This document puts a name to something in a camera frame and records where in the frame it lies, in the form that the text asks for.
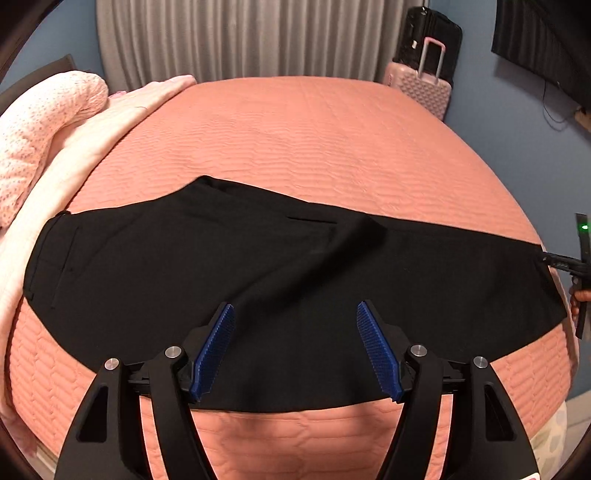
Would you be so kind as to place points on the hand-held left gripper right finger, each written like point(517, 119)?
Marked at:
point(377, 344)

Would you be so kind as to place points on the person's right hand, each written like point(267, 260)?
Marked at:
point(580, 297)

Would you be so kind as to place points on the black suitcase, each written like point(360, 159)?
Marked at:
point(427, 27)

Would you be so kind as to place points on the grey bed headboard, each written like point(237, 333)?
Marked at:
point(41, 76)

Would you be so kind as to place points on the black pants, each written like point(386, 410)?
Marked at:
point(277, 277)

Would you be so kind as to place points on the pink suitcase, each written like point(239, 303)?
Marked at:
point(422, 94)

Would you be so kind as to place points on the bed with salmon quilted cover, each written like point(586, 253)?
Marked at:
point(300, 138)

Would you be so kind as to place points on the white leaf print cloth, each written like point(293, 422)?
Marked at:
point(551, 438)

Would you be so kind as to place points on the wall-mounted black television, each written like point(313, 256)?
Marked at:
point(540, 37)

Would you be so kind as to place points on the pink floral pillow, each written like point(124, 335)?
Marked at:
point(41, 124)

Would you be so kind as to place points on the grey pleated curtain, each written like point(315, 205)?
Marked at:
point(249, 37)

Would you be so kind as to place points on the light pink blanket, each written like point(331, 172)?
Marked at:
point(97, 147)

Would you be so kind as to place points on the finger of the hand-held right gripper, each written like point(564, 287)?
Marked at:
point(561, 263)

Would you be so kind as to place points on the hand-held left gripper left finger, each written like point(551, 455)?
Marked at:
point(213, 344)

